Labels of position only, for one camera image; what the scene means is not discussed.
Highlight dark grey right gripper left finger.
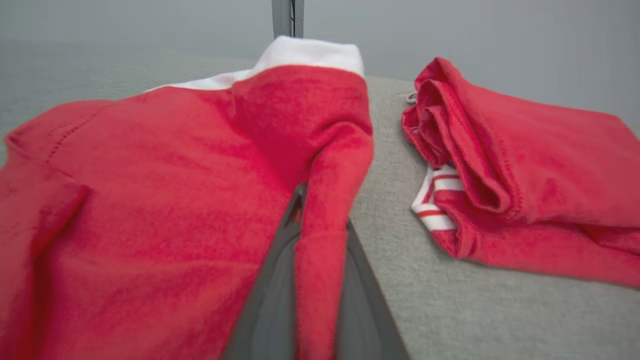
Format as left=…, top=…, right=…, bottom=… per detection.
left=220, top=182, right=308, bottom=360

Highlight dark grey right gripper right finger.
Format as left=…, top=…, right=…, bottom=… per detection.
left=335, top=220, right=411, bottom=360

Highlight red shorts with white stripe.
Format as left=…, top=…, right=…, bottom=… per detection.
left=0, top=35, right=376, bottom=360

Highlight red jersey with white sleeves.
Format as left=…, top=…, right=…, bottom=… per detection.
left=401, top=56, right=640, bottom=290

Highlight grey vertical wall post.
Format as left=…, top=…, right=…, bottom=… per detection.
left=271, top=0, right=305, bottom=39

